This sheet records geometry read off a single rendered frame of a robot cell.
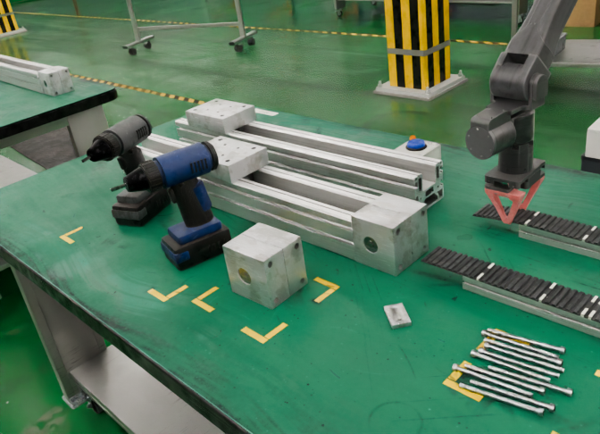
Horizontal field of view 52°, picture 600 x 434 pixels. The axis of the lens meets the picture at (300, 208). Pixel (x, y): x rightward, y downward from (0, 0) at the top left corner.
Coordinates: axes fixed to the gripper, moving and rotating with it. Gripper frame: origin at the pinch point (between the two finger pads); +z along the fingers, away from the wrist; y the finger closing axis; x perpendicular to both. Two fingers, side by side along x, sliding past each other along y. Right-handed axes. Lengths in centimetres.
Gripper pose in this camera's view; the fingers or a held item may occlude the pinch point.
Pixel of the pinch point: (513, 212)
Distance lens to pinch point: 117.8
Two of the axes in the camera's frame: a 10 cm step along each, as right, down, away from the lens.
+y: -6.9, 4.2, -6.0
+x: 7.2, 2.3, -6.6
